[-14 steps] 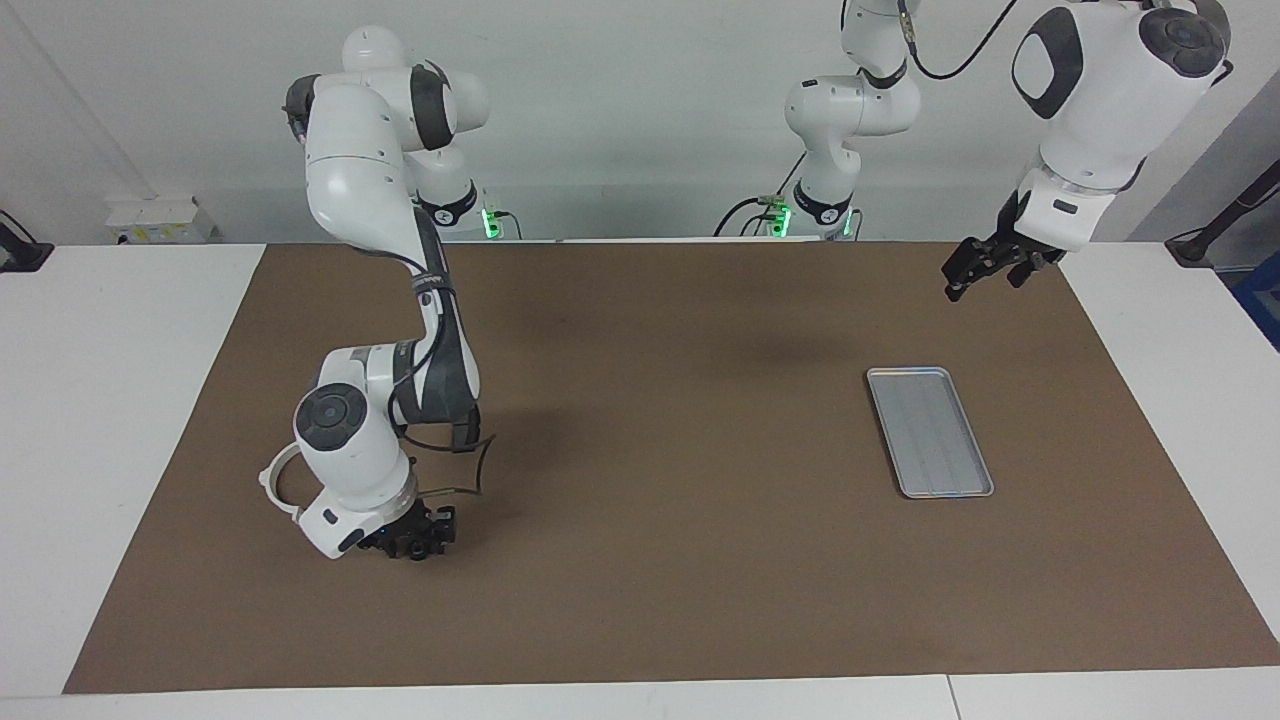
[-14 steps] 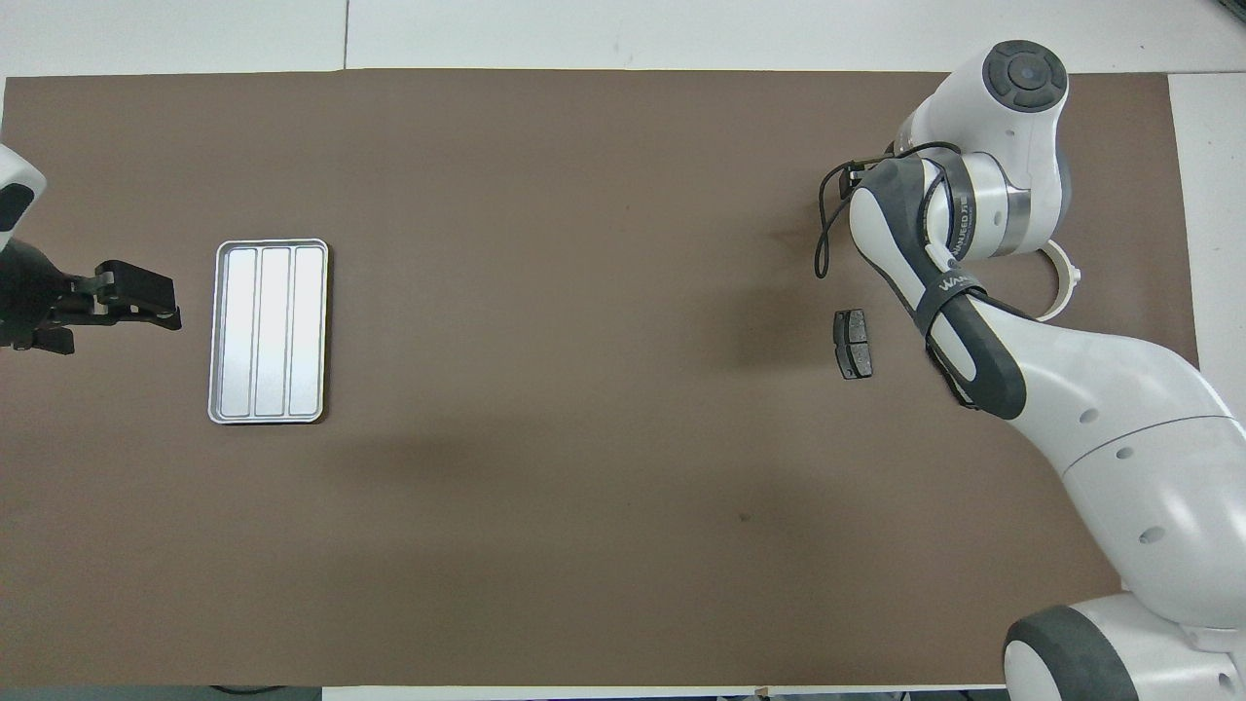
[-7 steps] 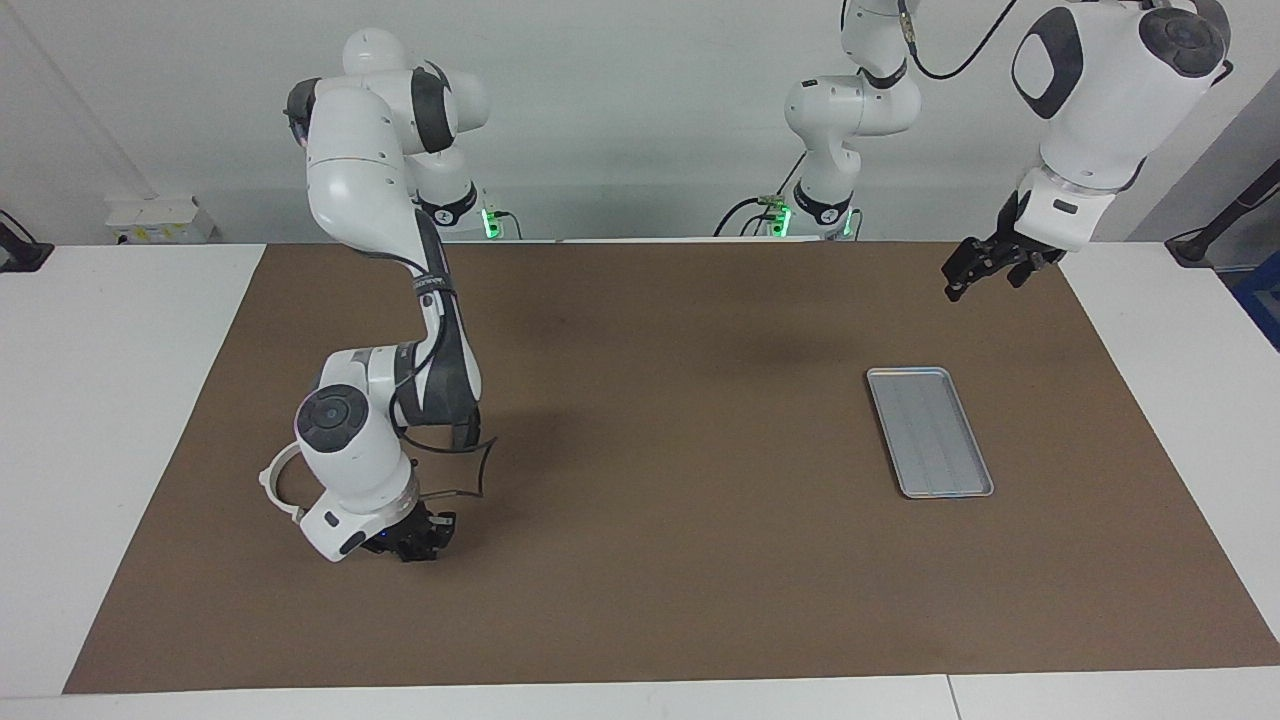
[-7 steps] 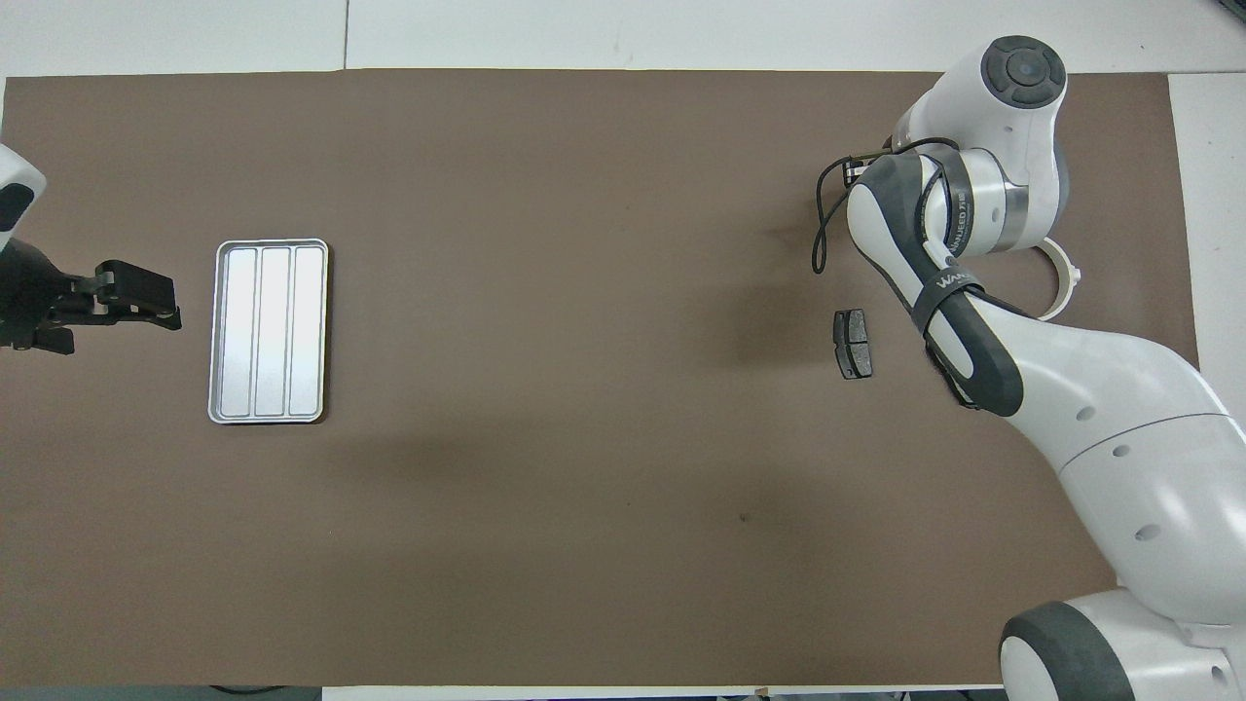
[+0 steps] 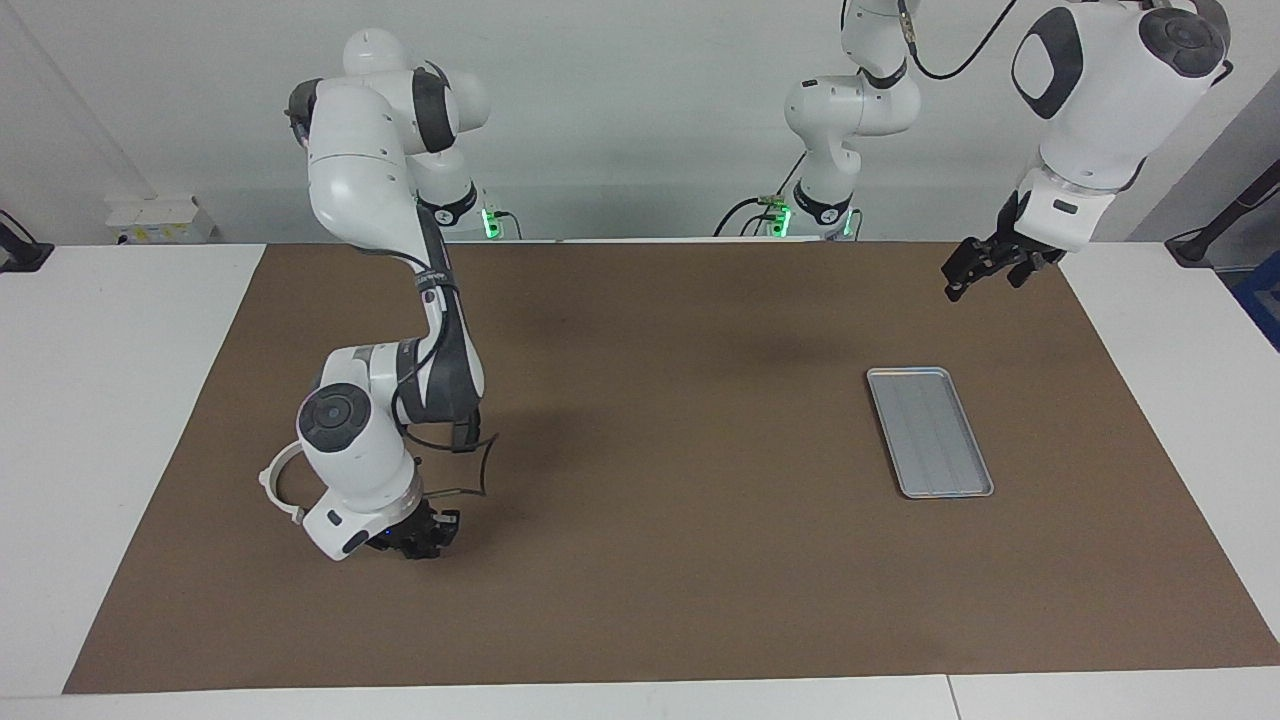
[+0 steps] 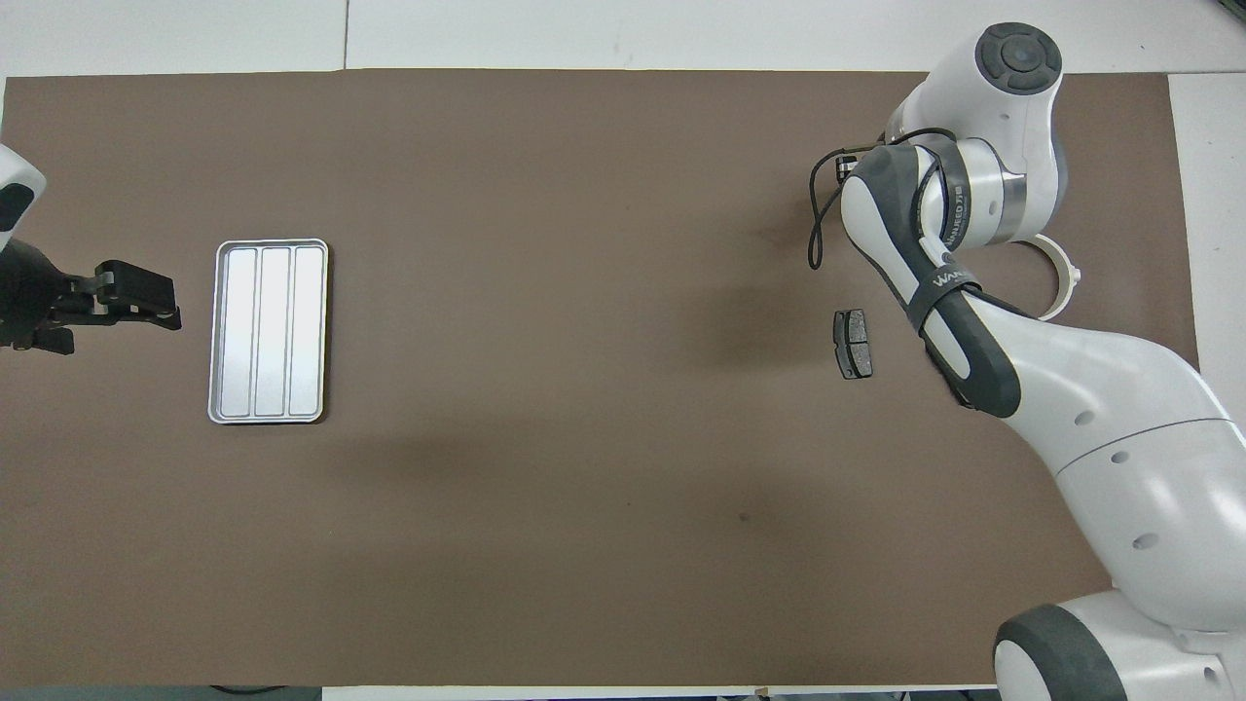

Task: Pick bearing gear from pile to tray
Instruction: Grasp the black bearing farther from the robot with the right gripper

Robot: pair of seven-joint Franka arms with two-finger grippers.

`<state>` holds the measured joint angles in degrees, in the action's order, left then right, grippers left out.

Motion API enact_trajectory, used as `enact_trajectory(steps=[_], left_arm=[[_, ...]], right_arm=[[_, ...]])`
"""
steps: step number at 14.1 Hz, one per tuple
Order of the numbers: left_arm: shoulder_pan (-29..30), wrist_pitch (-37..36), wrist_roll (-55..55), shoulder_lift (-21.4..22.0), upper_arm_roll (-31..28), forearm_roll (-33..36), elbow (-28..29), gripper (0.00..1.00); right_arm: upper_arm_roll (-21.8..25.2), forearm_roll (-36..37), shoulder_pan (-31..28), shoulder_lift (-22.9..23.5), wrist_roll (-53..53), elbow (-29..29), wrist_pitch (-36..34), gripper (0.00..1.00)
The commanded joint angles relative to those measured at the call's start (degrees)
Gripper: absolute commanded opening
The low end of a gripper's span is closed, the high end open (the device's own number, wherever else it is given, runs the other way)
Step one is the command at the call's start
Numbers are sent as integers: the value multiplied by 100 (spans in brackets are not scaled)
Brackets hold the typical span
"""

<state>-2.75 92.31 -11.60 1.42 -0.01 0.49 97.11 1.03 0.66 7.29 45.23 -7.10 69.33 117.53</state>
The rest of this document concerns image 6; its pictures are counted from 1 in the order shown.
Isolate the brown table mat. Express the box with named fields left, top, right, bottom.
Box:
left=0, top=68, right=1237, bottom=687

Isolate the silver metal tray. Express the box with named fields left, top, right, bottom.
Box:
left=207, top=239, right=330, bottom=425

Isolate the white semicircular plastic bracket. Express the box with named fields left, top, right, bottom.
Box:
left=1030, top=234, right=1083, bottom=322

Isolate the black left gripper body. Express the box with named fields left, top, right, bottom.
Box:
left=0, top=239, right=100, bottom=355

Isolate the short dark grey brake pad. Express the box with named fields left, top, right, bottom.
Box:
left=832, top=309, right=874, bottom=381

